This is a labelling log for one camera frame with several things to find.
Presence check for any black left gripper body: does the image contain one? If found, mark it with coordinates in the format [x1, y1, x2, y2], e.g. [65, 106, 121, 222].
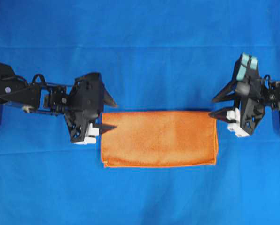
[64, 72, 103, 144]

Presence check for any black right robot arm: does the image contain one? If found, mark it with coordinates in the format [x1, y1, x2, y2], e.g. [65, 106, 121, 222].
[209, 71, 280, 137]

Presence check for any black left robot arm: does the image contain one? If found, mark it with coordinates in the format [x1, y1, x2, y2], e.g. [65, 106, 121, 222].
[0, 63, 117, 145]

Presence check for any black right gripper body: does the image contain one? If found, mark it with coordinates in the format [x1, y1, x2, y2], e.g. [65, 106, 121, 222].
[226, 69, 265, 137]

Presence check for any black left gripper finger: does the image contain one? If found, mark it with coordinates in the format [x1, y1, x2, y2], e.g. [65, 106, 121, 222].
[102, 84, 118, 107]
[94, 123, 117, 135]

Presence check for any orange towel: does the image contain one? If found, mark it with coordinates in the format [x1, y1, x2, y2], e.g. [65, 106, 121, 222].
[101, 111, 219, 168]

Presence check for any blue table cloth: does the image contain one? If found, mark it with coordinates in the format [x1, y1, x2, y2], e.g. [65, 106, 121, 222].
[0, 0, 280, 225]

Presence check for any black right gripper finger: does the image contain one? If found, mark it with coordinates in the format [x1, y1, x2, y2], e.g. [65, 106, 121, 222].
[208, 106, 234, 122]
[212, 81, 237, 103]

